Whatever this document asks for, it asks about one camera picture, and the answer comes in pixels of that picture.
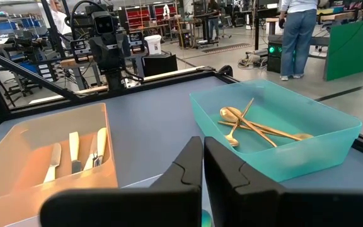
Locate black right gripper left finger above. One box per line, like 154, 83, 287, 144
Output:
39, 136, 204, 227

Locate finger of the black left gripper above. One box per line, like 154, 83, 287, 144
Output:
115, 44, 122, 71
109, 44, 117, 71

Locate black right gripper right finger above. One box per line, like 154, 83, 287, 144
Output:
203, 136, 363, 227

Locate gold spoon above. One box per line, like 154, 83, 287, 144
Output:
219, 106, 279, 148
246, 120, 314, 141
224, 98, 255, 148
217, 120, 296, 140

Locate yellow-handled knife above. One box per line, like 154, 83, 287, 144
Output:
92, 127, 108, 168
69, 131, 83, 175
43, 143, 62, 184

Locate black labelled box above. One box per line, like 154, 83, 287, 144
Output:
70, 38, 93, 63
127, 30, 145, 54

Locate white bucket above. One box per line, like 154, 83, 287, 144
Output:
144, 34, 163, 55

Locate red shelf bins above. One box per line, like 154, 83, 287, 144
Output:
125, 3, 184, 31

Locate person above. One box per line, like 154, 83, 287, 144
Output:
207, 0, 221, 40
47, 0, 72, 36
277, 0, 320, 81

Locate green plastic bin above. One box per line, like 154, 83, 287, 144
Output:
189, 78, 363, 183

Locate blue storage shelf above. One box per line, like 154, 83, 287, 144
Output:
0, 17, 42, 34

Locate grey table mat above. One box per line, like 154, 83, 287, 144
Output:
0, 75, 363, 227

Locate black office chair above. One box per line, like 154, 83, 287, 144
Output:
3, 77, 43, 107

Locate orange plastic bin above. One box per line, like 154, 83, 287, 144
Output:
0, 102, 119, 227

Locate black computer with green light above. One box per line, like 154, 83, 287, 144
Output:
266, 34, 296, 74

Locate green panel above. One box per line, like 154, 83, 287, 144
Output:
324, 18, 363, 82

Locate wooden workbench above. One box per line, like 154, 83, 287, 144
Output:
318, 6, 363, 23

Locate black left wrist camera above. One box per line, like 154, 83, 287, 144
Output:
92, 11, 115, 35

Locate black frame clamp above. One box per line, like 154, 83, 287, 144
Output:
217, 64, 234, 78

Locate tangled cable bundle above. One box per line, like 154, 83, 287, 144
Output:
237, 50, 268, 69

